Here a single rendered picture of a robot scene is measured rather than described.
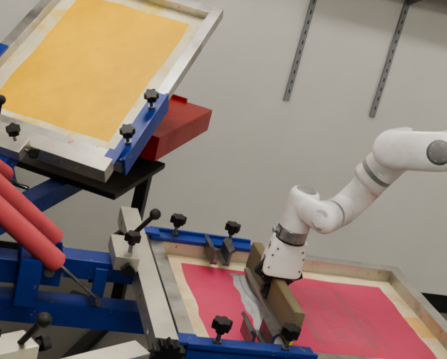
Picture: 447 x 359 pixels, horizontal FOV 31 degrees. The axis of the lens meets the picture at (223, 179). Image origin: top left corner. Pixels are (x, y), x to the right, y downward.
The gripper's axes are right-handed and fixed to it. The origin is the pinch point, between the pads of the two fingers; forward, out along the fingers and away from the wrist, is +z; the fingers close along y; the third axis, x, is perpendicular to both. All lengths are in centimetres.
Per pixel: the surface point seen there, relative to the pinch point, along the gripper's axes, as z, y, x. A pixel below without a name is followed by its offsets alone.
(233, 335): 5.0, -12.6, -15.0
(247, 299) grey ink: 5.5, -4.5, 3.0
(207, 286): 6.3, -14.1, 8.4
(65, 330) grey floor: 109, -26, 134
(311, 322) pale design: 5.0, 10.9, -4.8
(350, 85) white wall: -10, 96, 201
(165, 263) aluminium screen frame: 3.1, -25.6, 12.0
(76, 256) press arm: -2, -51, -1
